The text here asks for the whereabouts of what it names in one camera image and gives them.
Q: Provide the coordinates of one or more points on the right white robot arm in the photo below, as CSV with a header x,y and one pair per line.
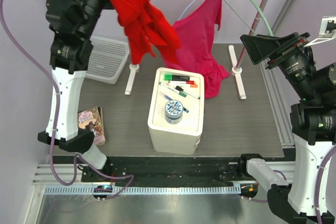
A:
x,y
313,125

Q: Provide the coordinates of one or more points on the green highlighter marker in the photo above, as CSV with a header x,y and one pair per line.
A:
x,y
173,77

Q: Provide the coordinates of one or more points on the pink illustrated book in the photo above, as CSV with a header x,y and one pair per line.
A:
x,y
92,119

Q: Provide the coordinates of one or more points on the white plastic basket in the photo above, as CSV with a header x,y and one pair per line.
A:
x,y
107,59

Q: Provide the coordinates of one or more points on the green capped white marker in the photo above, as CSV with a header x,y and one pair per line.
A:
x,y
179,90

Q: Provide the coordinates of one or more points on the blue patterned round tin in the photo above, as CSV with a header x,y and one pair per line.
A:
x,y
173,111

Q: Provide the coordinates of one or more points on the white slotted cable duct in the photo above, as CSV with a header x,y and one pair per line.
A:
x,y
131,191

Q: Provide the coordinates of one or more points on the blue ballpoint pen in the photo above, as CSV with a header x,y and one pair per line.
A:
x,y
170,99

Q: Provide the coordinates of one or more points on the red t shirt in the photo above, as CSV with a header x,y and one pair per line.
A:
x,y
146,26

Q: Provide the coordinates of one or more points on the mint green hanger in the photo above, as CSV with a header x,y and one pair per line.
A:
x,y
246,6

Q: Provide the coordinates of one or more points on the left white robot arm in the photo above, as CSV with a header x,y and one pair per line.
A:
x,y
72,22

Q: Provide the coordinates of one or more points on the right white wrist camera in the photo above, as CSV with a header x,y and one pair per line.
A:
x,y
326,31

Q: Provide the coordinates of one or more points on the white foam box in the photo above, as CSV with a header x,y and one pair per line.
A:
x,y
184,137

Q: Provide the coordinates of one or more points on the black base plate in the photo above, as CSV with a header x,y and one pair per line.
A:
x,y
171,172

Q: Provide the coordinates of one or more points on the pink t shirt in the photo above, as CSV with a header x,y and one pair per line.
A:
x,y
197,33

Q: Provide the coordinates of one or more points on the red whiteboard marker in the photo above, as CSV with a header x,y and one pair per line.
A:
x,y
182,82

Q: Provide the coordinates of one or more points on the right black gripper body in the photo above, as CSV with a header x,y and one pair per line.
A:
x,y
294,62

